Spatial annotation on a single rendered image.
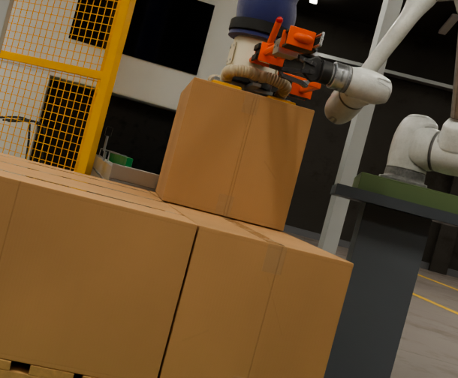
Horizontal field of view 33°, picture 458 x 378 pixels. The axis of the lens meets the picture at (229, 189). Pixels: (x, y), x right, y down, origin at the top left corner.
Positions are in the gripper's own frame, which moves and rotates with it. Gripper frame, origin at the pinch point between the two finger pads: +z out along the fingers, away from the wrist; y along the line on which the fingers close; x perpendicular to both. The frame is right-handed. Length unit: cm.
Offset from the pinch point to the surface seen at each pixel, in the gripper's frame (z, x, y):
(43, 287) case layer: 50, -63, 76
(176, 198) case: 17, 0, 51
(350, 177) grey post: -164, 345, 13
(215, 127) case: 11.4, -0.2, 26.7
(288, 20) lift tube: -6.4, 17.4, -16.3
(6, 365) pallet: 54, -63, 95
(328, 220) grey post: -157, 348, 50
